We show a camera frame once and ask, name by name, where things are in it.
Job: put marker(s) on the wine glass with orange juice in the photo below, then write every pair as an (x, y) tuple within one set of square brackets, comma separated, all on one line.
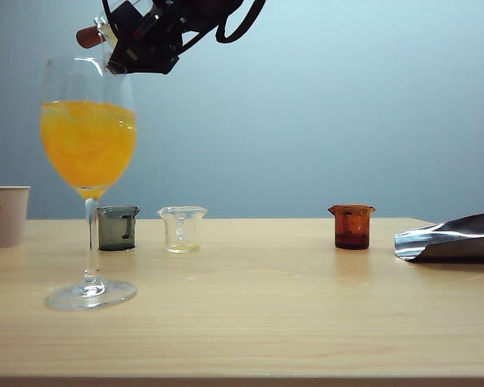
[(88, 153)]

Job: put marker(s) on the silver metal scoop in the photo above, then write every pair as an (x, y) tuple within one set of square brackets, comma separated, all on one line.
[(456, 242)]

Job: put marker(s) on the grey glass measuring cup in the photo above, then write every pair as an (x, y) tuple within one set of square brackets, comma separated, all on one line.
[(115, 230)]

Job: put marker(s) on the amber glass measuring cup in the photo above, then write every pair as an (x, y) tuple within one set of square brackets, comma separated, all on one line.
[(351, 230)]

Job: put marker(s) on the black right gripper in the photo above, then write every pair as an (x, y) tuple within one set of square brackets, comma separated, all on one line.
[(185, 16)]

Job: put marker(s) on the white paper cup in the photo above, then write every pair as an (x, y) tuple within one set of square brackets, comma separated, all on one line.
[(4, 217)]

